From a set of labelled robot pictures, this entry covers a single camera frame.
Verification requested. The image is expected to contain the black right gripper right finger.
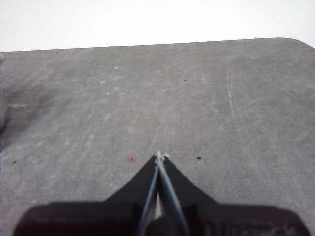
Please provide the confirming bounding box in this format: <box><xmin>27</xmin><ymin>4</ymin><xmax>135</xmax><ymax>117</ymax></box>
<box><xmin>158</xmin><ymin>152</ymin><xmax>219</xmax><ymax>236</ymax></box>

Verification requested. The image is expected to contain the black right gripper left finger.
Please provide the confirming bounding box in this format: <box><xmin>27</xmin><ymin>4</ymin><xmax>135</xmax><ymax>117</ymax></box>
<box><xmin>105</xmin><ymin>152</ymin><xmax>160</xmax><ymax>236</ymax></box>

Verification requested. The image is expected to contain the pale green electric cooking pot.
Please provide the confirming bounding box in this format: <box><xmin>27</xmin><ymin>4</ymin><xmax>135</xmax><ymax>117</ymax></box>
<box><xmin>0</xmin><ymin>55</ymin><xmax>8</xmax><ymax>134</ymax></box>

